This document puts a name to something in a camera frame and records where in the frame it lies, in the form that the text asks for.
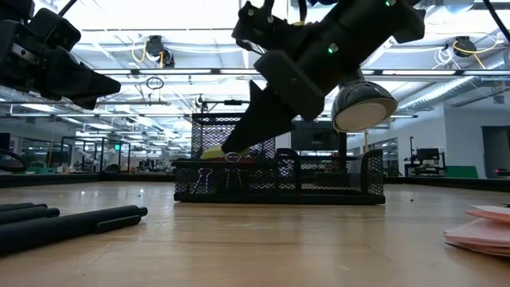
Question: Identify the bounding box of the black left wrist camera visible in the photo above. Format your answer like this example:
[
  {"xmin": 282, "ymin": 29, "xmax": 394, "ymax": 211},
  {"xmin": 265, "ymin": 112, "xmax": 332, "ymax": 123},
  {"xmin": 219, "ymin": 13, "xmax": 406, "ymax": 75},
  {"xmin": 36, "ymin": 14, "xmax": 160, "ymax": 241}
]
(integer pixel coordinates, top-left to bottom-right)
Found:
[{"xmin": 26, "ymin": 6, "xmax": 83, "ymax": 52}]

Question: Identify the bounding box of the black hanging cable loop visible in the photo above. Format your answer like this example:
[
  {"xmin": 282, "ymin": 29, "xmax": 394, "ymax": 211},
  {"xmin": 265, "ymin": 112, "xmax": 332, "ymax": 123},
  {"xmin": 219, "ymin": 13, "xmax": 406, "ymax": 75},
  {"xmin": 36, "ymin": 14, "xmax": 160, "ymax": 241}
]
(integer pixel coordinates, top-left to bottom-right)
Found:
[{"xmin": 145, "ymin": 75, "xmax": 165, "ymax": 92}]

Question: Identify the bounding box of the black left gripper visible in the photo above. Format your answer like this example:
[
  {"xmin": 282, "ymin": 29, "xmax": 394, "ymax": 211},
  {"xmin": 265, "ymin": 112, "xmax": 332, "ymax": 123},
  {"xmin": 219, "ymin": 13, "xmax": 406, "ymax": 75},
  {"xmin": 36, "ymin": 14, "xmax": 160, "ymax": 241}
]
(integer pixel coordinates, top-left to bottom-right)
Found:
[{"xmin": 0, "ymin": 0, "xmax": 122, "ymax": 111}]

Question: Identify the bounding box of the black frame workcell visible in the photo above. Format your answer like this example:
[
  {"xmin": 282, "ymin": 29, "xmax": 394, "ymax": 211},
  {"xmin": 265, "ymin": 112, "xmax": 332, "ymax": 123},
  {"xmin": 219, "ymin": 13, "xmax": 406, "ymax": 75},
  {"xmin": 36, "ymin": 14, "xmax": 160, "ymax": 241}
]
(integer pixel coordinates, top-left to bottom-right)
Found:
[{"xmin": 59, "ymin": 136, "xmax": 131, "ymax": 175}]

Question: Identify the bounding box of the green panel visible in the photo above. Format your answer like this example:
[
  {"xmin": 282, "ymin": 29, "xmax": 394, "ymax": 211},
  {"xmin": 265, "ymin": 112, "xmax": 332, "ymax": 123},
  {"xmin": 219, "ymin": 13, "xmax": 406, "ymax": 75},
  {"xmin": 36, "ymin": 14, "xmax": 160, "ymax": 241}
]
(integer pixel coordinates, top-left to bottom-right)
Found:
[{"xmin": 445, "ymin": 165, "xmax": 480, "ymax": 179}]

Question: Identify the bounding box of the black mesh desk organizer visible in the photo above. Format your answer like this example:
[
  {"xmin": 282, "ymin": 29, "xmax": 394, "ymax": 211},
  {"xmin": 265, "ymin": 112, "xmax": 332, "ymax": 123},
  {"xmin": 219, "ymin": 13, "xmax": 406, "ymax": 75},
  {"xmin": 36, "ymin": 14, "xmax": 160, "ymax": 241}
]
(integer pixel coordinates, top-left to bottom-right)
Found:
[{"xmin": 172, "ymin": 112, "xmax": 386, "ymax": 206}]

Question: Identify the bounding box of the black desk lamp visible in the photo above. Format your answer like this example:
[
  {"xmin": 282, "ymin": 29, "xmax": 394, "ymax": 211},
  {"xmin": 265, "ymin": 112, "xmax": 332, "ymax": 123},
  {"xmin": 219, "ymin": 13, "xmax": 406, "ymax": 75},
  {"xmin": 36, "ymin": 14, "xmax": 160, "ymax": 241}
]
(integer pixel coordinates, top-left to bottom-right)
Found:
[{"xmin": 331, "ymin": 67, "xmax": 398, "ymax": 157}]

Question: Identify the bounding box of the black pen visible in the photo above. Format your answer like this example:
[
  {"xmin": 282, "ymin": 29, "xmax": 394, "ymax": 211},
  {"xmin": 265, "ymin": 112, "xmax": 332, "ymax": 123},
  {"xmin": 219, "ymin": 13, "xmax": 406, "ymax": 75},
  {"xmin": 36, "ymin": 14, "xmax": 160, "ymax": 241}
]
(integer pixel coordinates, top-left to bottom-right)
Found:
[
  {"xmin": 0, "ymin": 207, "xmax": 61, "ymax": 226},
  {"xmin": 0, "ymin": 202, "xmax": 48, "ymax": 213},
  {"xmin": 0, "ymin": 205, "xmax": 148, "ymax": 256}
]

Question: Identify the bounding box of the black binder clip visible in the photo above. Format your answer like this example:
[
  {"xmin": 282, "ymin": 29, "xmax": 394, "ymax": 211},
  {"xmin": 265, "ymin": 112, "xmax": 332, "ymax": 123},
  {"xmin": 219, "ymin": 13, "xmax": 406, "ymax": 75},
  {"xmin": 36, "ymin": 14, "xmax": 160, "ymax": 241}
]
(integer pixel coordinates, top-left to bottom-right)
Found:
[
  {"xmin": 193, "ymin": 167, "xmax": 214, "ymax": 195},
  {"xmin": 222, "ymin": 151, "xmax": 245, "ymax": 191}
]

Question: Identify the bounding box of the black overhead camera rig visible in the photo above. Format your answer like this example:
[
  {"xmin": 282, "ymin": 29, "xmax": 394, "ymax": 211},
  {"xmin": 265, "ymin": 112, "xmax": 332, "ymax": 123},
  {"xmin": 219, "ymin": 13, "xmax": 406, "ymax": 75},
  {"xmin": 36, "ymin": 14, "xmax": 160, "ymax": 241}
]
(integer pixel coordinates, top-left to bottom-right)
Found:
[{"xmin": 198, "ymin": 94, "xmax": 256, "ymax": 116}]

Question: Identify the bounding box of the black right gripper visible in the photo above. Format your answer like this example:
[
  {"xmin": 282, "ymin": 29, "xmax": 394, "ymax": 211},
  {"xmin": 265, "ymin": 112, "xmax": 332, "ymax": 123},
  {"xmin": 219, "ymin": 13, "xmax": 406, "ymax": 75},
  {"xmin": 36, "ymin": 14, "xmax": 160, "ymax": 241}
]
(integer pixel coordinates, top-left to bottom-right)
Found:
[{"xmin": 221, "ymin": 0, "xmax": 383, "ymax": 155}]

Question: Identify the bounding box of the background desk with monitor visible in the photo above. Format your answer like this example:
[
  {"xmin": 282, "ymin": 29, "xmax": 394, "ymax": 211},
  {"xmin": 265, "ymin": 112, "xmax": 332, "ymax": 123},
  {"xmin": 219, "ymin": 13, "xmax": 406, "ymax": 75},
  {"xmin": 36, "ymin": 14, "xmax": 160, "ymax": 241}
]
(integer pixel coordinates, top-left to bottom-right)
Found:
[{"xmin": 404, "ymin": 136, "xmax": 446, "ymax": 178}]

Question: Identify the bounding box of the black overhead arm cable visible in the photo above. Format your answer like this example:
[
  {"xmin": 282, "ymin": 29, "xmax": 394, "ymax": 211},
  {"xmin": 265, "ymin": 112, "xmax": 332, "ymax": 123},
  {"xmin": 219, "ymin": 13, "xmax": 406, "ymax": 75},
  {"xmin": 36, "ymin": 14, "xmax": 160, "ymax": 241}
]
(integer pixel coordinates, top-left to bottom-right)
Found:
[{"xmin": 481, "ymin": 0, "xmax": 510, "ymax": 43}]

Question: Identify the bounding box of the yellow eraser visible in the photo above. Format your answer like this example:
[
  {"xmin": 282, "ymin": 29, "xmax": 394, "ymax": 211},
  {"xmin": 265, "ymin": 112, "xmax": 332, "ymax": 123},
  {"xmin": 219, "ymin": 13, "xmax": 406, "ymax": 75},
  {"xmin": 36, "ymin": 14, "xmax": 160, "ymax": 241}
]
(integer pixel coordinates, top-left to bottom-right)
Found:
[{"xmin": 200, "ymin": 145, "xmax": 228, "ymax": 160}]

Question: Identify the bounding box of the black computer monitor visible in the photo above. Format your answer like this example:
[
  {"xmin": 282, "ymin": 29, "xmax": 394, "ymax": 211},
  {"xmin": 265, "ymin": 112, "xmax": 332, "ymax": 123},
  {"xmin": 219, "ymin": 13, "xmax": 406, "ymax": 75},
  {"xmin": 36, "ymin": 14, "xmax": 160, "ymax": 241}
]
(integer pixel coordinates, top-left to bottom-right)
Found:
[{"xmin": 290, "ymin": 120, "xmax": 339, "ymax": 151}]

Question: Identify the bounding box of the black ceiling cable reel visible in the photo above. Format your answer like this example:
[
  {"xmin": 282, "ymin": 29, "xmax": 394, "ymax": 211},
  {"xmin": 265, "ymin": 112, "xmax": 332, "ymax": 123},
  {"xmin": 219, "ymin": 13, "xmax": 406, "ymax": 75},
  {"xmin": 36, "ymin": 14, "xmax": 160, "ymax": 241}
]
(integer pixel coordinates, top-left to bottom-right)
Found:
[
  {"xmin": 453, "ymin": 35, "xmax": 478, "ymax": 58},
  {"xmin": 144, "ymin": 34, "xmax": 176, "ymax": 69}
]

